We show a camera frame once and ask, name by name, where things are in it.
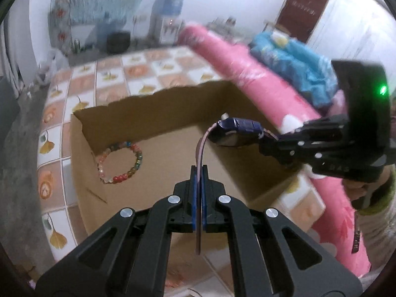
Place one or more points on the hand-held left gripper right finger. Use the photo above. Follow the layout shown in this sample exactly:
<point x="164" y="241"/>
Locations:
<point x="204" y="198"/>

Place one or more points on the pink flowered blanket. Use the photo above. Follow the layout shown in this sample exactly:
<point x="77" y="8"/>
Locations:
<point x="247" y="77"/>

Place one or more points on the white water dispenser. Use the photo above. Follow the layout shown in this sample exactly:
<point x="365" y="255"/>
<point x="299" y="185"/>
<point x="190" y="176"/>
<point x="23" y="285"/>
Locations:
<point x="168" y="21"/>

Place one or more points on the person's right hand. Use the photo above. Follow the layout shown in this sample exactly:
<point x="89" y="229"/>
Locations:
<point x="355" y="193"/>

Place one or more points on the blue printed blanket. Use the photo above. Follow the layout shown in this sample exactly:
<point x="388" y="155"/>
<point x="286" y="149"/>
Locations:
<point x="294" y="58"/>

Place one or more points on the black bin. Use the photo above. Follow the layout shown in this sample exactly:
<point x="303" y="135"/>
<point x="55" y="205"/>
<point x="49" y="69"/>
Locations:
<point x="118" y="43"/>

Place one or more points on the brown cardboard box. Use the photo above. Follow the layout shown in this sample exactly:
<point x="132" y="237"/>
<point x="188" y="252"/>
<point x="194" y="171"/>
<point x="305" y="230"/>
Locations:
<point x="161" y="130"/>

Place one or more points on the dark red door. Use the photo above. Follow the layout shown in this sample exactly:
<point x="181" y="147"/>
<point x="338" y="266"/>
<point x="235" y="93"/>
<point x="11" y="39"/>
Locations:
<point x="301" y="9"/>

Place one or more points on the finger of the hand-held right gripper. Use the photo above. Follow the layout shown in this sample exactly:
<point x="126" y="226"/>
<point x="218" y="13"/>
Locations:
<point x="321" y="128"/>
<point x="297" y="154"/>

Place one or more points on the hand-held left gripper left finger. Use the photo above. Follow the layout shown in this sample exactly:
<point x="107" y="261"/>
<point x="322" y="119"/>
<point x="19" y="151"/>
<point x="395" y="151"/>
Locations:
<point x="194" y="198"/>

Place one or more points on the white plastic bag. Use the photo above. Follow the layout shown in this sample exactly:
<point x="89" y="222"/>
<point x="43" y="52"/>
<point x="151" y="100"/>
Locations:
<point x="52" y="65"/>

